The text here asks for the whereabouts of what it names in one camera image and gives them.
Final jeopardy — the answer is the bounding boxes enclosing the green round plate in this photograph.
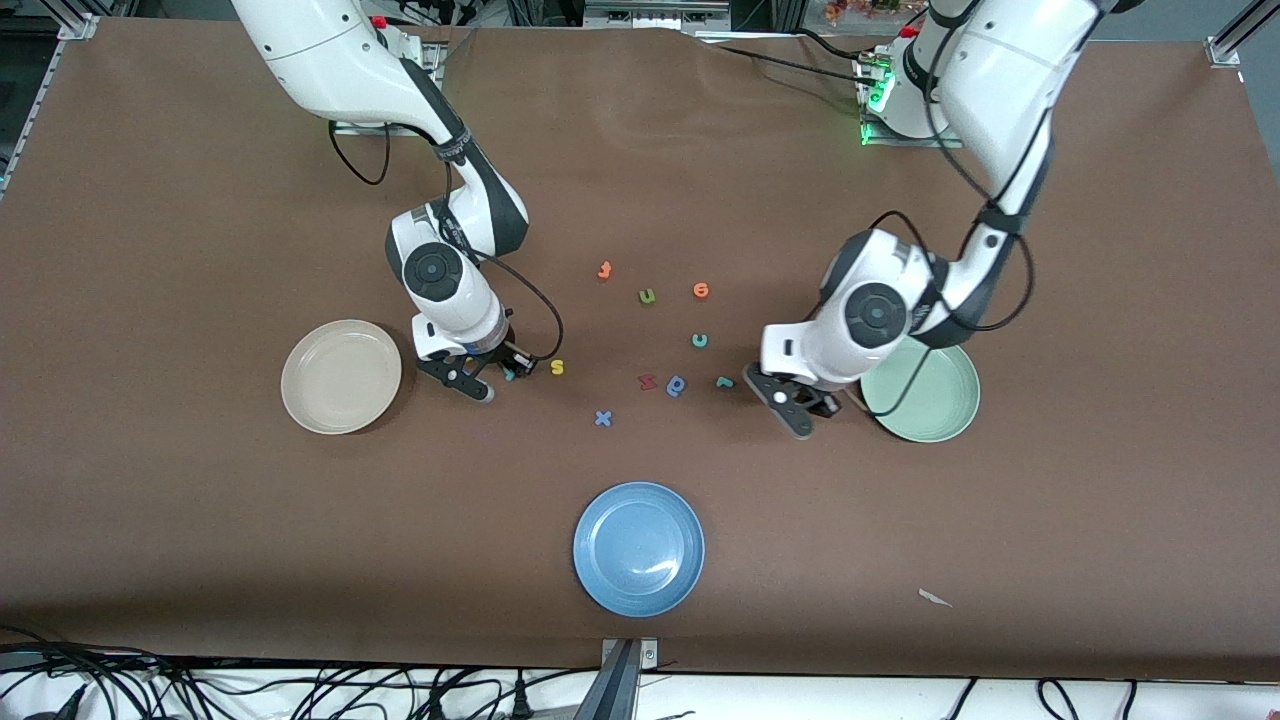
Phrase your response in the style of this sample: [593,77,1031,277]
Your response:
[860,336,982,444]

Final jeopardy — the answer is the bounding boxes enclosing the beige round plate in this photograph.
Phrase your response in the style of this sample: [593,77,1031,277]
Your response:
[280,319,403,436]

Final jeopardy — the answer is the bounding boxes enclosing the blue round plate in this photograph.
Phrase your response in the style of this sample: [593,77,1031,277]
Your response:
[573,482,706,618]

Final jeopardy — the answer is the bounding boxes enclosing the brown table cover sheet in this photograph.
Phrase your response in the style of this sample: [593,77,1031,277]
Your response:
[0,18,1280,683]

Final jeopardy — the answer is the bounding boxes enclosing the orange flower decoration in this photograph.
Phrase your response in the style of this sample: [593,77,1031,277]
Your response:
[825,0,906,26]

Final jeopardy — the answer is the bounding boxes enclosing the grey device box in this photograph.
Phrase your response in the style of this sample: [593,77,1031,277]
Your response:
[583,0,731,29]

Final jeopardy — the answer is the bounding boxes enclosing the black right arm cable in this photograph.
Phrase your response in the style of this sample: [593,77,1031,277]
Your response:
[328,120,565,367]

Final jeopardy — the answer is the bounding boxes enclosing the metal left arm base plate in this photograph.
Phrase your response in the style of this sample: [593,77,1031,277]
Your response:
[856,45,966,150]

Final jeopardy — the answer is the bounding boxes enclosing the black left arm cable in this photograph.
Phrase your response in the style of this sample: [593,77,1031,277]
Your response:
[868,0,1038,419]

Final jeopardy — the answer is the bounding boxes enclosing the black cable to arm base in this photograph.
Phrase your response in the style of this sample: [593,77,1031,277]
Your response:
[695,28,876,87]

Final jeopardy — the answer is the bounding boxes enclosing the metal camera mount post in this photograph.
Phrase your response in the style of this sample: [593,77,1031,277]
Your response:
[598,638,659,720]

